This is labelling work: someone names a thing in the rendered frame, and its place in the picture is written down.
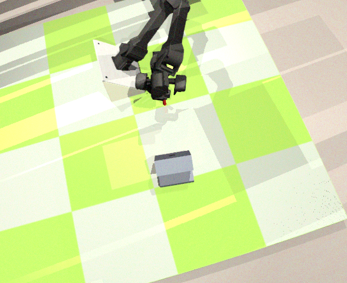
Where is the grey square panel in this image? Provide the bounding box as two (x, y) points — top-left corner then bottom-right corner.
(154, 150), (194, 187)

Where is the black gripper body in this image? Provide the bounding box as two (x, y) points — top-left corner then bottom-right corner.
(135, 73), (186, 92)

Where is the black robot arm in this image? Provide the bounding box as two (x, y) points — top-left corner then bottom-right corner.
(112, 0), (190, 101)

